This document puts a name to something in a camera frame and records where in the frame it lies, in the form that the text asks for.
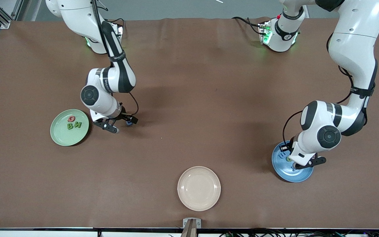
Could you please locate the green foam letter B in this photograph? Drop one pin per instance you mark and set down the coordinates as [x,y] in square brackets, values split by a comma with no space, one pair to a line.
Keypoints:
[69,126]

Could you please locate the beige plate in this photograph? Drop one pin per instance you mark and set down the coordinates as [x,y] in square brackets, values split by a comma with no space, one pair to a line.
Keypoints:
[198,189]

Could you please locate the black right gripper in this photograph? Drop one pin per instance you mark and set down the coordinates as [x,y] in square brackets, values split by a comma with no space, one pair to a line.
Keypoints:
[125,117]

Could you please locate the aluminium frame profile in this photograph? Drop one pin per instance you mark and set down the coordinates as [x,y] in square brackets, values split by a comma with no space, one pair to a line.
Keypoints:
[5,23]

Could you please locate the pink foam letter Q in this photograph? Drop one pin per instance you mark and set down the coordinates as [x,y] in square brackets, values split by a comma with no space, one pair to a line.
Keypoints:
[69,118]

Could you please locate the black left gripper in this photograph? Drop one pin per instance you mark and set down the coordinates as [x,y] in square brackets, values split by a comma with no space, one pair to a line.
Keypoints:
[285,147]

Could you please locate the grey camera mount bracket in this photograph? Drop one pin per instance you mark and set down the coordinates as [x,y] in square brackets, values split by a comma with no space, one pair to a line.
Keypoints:
[191,227]

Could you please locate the green foam letter N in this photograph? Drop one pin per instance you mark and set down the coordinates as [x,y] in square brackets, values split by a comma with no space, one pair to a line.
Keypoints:
[77,125]

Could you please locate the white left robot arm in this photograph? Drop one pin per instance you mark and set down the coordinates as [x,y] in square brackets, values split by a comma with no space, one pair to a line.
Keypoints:
[354,42]

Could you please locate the blue plate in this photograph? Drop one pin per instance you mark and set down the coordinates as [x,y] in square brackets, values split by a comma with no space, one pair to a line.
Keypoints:
[281,169]

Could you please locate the blue foam letter m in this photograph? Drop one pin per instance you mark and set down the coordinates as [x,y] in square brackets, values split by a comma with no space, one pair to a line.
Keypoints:
[283,155]

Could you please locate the brown table cover mat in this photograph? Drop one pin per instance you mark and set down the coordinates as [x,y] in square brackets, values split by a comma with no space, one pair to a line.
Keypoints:
[163,184]

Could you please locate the light green plate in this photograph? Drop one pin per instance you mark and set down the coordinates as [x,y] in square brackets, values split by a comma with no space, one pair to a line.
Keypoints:
[64,136]

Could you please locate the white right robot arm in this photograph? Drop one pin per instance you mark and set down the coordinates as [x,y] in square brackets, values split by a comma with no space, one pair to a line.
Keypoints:
[77,16]

